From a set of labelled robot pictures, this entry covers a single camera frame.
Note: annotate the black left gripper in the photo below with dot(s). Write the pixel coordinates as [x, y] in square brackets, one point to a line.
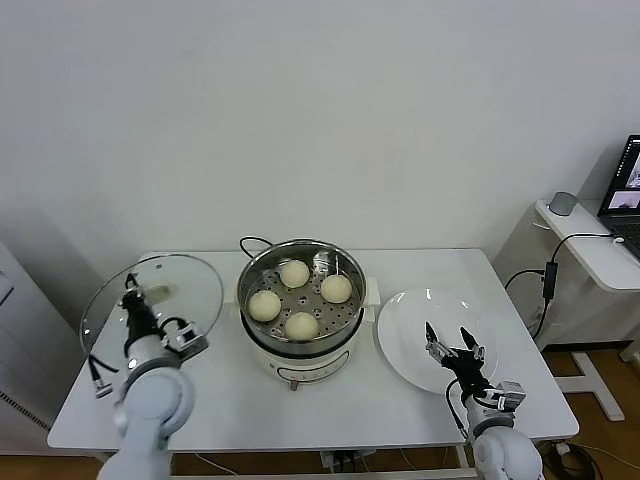
[140, 320]

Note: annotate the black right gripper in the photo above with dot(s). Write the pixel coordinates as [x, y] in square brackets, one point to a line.
[467, 370]

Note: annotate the glass pot lid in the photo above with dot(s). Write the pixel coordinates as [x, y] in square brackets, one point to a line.
[200, 280]

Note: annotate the white steamed baozi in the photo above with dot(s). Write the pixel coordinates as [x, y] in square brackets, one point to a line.
[336, 289]
[264, 306]
[294, 274]
[301, 326]

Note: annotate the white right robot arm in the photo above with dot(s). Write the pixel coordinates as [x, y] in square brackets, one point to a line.
[500, 450]

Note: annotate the stainless steel steamer basket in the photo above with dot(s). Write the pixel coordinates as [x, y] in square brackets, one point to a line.
[345, 320]

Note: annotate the white round plate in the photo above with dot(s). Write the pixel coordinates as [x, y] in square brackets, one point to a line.
[400, 340]

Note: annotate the white grey cabinet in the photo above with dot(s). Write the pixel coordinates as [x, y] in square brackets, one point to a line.
[30, 325]

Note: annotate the cream electric cooker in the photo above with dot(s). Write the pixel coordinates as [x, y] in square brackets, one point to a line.
[300, 367]

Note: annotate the white side desk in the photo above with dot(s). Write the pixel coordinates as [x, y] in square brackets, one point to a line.
[590, 250]

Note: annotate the black laptop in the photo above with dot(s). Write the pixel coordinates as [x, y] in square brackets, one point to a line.
[625, 225]

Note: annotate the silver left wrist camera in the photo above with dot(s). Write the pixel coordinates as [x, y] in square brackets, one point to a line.
[185, 340]

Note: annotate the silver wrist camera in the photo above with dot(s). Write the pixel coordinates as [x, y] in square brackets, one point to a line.
[510, 392]
[185, 340]

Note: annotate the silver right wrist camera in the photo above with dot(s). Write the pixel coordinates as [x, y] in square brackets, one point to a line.
[510, 392]

